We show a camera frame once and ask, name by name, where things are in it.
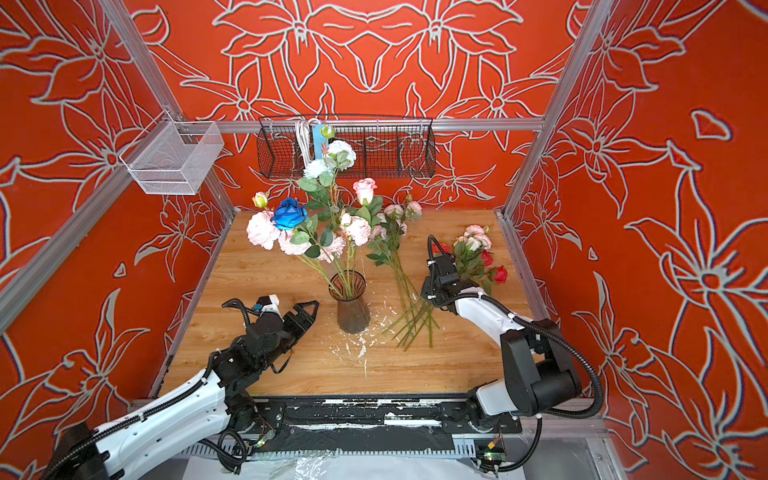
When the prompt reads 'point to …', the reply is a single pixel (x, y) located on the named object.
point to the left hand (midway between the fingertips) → (315, 309)
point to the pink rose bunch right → (468, 249)
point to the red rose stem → (499, 273)
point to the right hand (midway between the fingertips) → (427, 286)
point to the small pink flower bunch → (417, 309)
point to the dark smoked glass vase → (347, 287)
